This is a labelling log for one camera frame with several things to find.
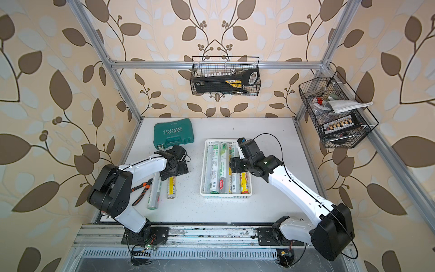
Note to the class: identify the black wire basket right wall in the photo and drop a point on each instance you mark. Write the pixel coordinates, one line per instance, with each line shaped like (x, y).
(315, 93)

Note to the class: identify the white perforated plastic basket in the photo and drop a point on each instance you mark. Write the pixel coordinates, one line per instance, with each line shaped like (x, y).
(211, 142)

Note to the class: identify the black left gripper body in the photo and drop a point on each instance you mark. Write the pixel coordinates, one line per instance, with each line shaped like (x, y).
(177, 169)

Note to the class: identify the white green roll group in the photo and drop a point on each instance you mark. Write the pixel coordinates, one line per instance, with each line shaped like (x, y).
(235, 183)

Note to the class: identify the yellow red wrap box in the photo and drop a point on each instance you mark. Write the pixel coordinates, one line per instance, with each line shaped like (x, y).
(244, 183)

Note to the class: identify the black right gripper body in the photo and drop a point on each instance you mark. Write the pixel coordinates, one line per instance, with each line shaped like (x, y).
(242, 164)

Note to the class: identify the white folded paper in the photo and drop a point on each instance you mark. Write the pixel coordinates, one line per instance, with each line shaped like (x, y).
(341, 106)

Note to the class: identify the green plastic tool case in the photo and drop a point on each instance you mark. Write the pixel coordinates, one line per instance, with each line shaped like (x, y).
(172, 133)

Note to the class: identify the black wire basket back wall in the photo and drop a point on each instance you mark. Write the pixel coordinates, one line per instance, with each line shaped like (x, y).
(198, 69)

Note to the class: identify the horizontal aluminium frame bar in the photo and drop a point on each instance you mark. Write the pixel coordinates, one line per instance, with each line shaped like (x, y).
(184, 65)

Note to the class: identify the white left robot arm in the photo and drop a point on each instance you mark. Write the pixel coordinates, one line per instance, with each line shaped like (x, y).
(114, 184)

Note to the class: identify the socket bit set tray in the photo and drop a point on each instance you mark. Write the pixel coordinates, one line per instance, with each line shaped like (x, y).
(342, 124)

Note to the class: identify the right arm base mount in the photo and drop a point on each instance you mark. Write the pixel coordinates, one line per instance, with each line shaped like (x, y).
(272, 236)

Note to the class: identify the black wire basket wall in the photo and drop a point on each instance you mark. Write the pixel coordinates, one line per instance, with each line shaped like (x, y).
(315, 93)
(198, 69)

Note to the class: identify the white barcode wrap roll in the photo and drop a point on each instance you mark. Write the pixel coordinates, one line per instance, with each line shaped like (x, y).
(153, 201)

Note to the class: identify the aluminium frame post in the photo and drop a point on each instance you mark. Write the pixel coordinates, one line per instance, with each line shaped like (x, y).
(79, 12)
(329, 51)

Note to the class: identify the black yellow tool in basket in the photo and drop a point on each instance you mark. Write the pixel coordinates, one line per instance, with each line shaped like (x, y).
(243, 82)

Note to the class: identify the orange black pliers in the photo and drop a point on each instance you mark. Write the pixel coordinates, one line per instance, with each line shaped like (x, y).
(145, 186)

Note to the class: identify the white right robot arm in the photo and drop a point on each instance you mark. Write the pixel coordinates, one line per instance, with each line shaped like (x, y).
(329, 228)

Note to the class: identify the right aluminium frame post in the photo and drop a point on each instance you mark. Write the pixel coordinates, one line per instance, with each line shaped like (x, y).
(329, 51)

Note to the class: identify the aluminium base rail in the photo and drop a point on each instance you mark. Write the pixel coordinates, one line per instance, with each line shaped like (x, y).
(191, 242)

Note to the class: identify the yellow wrap roll group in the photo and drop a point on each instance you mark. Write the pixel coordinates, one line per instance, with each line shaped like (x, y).
(229, 169)

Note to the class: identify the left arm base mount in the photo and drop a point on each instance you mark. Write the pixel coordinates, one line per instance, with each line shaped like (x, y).
(149, 234)

